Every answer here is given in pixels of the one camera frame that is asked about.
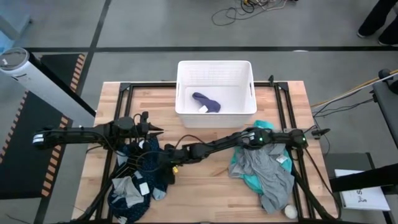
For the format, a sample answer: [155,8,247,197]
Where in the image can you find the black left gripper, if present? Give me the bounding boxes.
[132,111,165,142]

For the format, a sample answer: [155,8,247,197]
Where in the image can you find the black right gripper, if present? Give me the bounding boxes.
[157,143,192,185]

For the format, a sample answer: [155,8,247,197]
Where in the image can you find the pale blue sock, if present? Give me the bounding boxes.
[151,186,167,202]

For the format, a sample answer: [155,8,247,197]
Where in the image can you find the small light grey garment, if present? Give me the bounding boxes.
[111,175,146,208]

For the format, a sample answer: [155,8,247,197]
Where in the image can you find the navy dotted garment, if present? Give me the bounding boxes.
[107,136,170,224]

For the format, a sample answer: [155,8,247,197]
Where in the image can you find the teal garment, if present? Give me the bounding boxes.
[229,119,295,195]

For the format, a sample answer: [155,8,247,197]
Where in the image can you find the grey shirt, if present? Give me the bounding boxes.
[228,142,296,215]

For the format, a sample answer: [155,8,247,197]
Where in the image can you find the dark purple sock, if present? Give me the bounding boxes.
[192,91,221,114]

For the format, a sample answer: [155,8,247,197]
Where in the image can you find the white perforated plastic basket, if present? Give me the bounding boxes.
[174,60,258,129]

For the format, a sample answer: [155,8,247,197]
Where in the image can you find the black mat with orange stripes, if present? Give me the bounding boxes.
[40,53,86,94]
[0,90,73,200]

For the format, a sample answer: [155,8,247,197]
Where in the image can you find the white tower fan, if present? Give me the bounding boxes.
[0,47,96,125]

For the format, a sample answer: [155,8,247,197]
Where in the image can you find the white rolled sock ball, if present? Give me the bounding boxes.
[284,204,299,220]

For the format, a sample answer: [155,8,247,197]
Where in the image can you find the dark grey floor plate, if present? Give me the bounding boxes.
[323,152,376,178]

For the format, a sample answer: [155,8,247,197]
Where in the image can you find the light blue cabinet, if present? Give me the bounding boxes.
[0,0,34,54]

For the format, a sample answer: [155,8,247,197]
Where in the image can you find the black metal bar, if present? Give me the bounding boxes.
[328,162,398,194]

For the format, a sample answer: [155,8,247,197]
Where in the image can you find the white paper sheet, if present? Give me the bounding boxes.
[334,169,391,212]

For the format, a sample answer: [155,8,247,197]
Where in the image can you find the person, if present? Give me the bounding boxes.
[356,0,398,47]

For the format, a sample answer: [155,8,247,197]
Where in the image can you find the black aluminium table frame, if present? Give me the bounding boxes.
[58,74,343,224]

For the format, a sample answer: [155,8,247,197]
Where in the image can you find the black floor cable loop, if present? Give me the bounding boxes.
[211,0,261,27]

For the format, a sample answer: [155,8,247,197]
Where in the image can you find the black cable plug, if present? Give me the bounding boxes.
[310,128,331,137]

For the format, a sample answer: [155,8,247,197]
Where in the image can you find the white floor cable bundle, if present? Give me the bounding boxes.
[242,0,299,12]

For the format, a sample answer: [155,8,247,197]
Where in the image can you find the yellow cable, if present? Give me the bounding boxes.
[310,70,398,108]

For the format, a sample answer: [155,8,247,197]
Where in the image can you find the grey bench with black frame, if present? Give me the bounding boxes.
[369,68,398,150]

